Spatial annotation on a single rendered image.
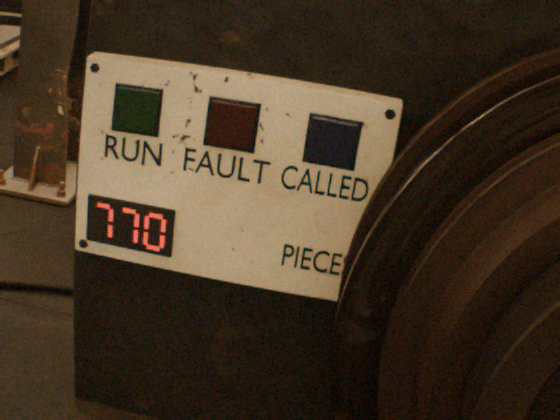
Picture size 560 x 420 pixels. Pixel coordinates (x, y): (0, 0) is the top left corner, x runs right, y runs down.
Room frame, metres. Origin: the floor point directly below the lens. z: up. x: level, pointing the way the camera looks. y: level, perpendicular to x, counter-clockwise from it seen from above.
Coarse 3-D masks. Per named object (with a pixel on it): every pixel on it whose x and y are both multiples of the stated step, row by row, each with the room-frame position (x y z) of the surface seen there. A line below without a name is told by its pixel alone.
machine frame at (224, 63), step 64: (128, 0) 0.65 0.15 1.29; (192, 0) 0.65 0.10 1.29; (256, 0) 0.65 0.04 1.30; (320, 0) 0.64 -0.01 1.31; (384, 0) 0.64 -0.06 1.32; (448, 0) 0.64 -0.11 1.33; (512, 0) 0.63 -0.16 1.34; (256, 64) 0.65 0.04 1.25; (320, 64) 0.64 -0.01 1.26; (384, 64) 0.64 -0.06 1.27; (448, 64) 0.64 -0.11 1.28; (128, 320) 0.65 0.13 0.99; (192, 320) 0.65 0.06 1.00; (256, 320) 0.64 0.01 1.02; (320, 320) 0.64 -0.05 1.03; (128, 384) 0.65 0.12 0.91; (192, 384) 0.65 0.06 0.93; (256, 384) 0.64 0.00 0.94; (320, 384) 0.64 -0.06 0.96
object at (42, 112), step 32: (32, 0) 3.10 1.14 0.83; (64, 0) 3.09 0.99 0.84; (32, 32) 3.10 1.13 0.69; (64, 32) 3.09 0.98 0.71; (32, 64) 3.10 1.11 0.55; (64, 64) 3.08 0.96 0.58; (32, 96) 3.10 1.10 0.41; (64, 96) 3.06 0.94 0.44; (32, 128) 3.10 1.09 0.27; (64, 128) 3.09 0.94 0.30; (32, 160) 3.10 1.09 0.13; (64, 160) 3.09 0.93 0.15; (0, 192) 2.99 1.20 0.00; (32, 192) 3.00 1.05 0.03; (64, 192) 3.01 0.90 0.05
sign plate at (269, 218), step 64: (128, 64) 0.63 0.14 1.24; (192, 64) 0.65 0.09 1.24; (192, 128) 0.63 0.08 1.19; (256, 128) 0.62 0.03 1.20; (384, 128) 0.62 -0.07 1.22; (128, 192) 0.63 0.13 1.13; (192, 192) 0.63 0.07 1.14; (256, 192) 0.62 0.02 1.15; (320, 192) 0.62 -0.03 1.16; (128, 256) 0.63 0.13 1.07; (192, 256) 0.63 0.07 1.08; (256, 256) 0.62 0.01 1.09; (320, 256) 0.62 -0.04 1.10
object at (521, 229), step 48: (480, 192) 0.47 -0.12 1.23; (528, 192) 0.46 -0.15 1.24; (432, 240) 0.48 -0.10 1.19; (480, 240) 0.47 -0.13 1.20; (528, 240) 0.44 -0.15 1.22; (432, 288) 0.47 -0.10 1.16; (480, 288) 0.44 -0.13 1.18; (384, 336) 0.48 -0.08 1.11; (432, 336) 0.46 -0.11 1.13; (480, 336) 0.44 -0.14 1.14; (384, 384) 0.47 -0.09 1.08; (432, 384) 0.45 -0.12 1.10
